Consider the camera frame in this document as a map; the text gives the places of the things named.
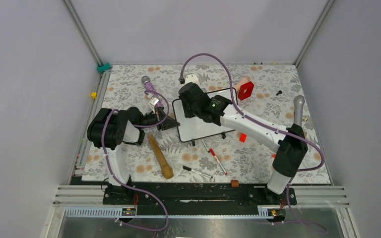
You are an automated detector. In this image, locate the yellow small cube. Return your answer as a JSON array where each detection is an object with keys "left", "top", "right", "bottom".
[{"left": 90, "top": 92, "right": 97, "bottom": 99}]

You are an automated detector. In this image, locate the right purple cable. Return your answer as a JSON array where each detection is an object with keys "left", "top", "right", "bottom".
[{"left": 179, "top": 53, "right": 328, "bottom": 235}]

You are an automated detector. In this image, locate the white whiteboard black frame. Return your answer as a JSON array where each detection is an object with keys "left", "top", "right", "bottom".
[{"left": 172, "top": 88, "right": 234, "bottom": 143}]

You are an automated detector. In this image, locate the silver grey microphone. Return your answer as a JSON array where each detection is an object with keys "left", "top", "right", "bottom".
[{"left": 293, "top": 95, "right": 305, "bottom": 126}]

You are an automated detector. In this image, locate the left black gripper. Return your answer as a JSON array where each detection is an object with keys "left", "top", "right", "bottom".
[{"left": 138, "top": 106, "right": 180, "bottom": 131}]

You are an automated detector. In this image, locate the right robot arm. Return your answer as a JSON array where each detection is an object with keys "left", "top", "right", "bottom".
[{"left": 175, "top": 82, "right": 308, "bottom": 204}]

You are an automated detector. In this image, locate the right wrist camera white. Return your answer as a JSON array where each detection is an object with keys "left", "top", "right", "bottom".
[{"left": 179, "top": 73, "right": 199, "bottom": 85}]

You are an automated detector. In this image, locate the red square block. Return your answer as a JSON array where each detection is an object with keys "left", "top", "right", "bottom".
[{"left": 238, "top": 81, "right": 254, "bottom": 101}]

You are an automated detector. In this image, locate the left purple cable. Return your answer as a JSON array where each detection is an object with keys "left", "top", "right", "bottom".
[{"left": 101, "top": 90, "right": 171, "bottom": 231}]

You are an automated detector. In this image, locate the purple glitter microphone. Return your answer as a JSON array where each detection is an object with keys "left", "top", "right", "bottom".
[{"left": 141, "top": 75, "right": 164, "bottom": 108}]

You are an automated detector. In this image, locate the purple cable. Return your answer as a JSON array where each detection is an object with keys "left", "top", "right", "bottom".
[
  {"left": 101, "top": 90, "right": 171, "bottom": 231},
  {"left": 179, "top": 53, "right": 328, "bottom": 235}
]

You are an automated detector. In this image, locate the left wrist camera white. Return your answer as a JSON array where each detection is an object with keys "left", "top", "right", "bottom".
[{"left": 148, "top": 97, "right": 160, "bottom": 113}]

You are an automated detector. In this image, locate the red rectangular block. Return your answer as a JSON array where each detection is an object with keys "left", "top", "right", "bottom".
[{"left": 239, "top": 133, "right": 247, "bottom": 143}]

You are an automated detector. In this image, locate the red capped marker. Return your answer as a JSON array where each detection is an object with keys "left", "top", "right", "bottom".
[{"left": 209, "top": 148, "right": 228, "bottom": 175}]

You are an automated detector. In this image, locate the teal clamp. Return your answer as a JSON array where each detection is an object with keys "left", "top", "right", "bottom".
[{"left": 97, "top": 63, "right": 112, "bottom": 73}]

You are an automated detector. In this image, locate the black capped marker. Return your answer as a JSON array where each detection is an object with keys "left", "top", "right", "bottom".
[{"left": 183, "top": 166, "right": 213, "bottom": 179}]

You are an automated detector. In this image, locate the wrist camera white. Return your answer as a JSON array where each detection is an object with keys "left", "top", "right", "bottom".
[
  {"left": 148, "top": 97, "right": 160, "bottom": 113},
  {"left": 179, "top": 73, "right": 199, "bottom": 85}
]

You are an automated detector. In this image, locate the brown small block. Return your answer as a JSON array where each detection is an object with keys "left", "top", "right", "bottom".
[{"left": 230, "top": 179, "right": 240, "bottom": 188}]

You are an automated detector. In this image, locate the blue capped marker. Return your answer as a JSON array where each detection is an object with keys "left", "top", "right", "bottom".
[{"left": 200, "top": 138, "right": 210, "bottom": 152}]

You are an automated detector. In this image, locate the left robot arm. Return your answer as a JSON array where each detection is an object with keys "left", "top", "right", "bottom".
[{"left": 87, "top": 107, "right": 181, "bottom": 204}]

